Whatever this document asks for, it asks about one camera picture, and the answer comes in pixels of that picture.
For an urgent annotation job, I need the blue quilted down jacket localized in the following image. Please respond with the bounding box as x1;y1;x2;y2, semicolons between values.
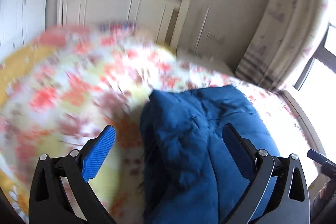
139;85;279;223

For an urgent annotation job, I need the floral bed sheet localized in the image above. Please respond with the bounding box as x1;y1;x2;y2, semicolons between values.
1;26;318;223

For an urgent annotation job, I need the cream patterned curtain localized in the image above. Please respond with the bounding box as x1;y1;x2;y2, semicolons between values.
235;0;331;92

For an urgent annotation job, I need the patterned red blue pillow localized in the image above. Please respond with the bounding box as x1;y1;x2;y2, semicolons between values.
98;22;137;33

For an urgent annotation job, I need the white vertical pole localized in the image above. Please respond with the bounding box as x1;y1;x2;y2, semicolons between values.
193;6;210;55

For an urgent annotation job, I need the white wooden headboard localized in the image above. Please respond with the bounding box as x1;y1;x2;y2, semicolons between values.
56;0;190;51

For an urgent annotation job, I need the white wardrobe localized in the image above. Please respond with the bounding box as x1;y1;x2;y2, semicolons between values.
1;0;47;60

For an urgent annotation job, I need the window frame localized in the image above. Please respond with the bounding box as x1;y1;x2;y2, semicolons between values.
292;0;336;90

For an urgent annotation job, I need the wall socket plate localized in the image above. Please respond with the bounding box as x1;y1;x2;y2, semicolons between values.
206;31;226;45

